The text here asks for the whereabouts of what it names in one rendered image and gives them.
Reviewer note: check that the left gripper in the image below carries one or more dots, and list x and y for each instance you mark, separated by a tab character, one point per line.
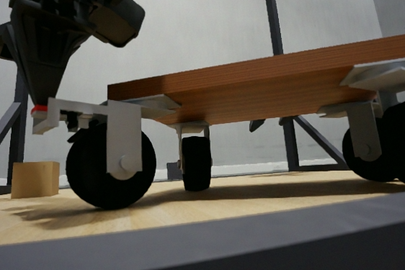
254	124

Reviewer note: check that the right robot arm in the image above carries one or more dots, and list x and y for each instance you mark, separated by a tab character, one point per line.
117	25

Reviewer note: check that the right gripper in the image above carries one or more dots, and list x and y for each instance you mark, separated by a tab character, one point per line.
48	33

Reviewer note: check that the brown cardboard box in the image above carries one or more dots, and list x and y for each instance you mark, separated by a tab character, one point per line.
35	179

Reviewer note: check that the wooden dolly with black caster wheels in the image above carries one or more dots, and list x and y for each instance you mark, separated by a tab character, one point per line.
112	162

